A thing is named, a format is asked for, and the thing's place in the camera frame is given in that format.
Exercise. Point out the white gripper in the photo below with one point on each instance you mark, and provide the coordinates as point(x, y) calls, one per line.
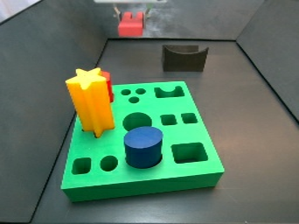
point(115, 2)

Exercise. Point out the green foam shape board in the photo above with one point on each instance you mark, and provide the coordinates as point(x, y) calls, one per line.
point(98, 173)

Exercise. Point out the blue cylinder peg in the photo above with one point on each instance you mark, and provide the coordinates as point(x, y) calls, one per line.
point(143, 143)

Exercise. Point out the red double-square block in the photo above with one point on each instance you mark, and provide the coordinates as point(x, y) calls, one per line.
point(131, 25)

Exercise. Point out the yellow star prism peg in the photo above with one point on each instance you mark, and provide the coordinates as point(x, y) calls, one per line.
point(88, 92)

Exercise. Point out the black curved holder stand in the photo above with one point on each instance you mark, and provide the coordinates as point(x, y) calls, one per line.
point(184, 58)

